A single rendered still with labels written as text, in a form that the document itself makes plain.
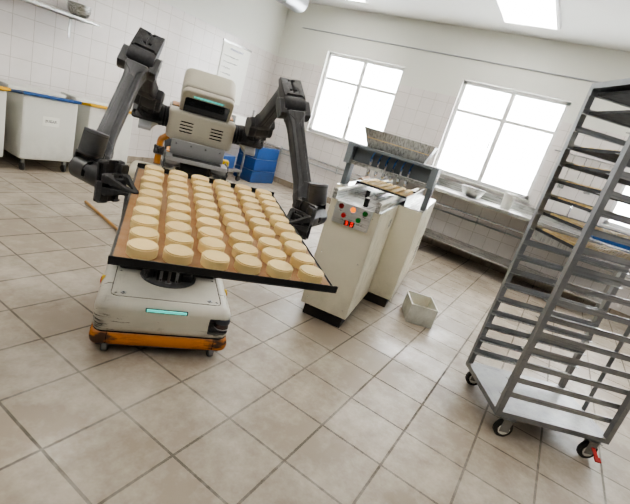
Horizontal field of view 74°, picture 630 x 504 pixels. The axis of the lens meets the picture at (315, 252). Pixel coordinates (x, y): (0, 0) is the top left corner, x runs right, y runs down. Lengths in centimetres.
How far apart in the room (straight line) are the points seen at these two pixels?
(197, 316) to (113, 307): 37
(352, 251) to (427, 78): 449
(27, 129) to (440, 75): 517
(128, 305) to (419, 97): 555
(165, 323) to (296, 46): 648
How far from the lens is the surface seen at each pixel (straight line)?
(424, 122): 671
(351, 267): 273
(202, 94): 182
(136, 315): 210
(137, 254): 74
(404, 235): 333
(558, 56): 658
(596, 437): 281
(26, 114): 498
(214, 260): 75
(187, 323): 213
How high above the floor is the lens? 127
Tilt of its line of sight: 17 degrees down
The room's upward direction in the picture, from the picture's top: 17 degrees clockwise
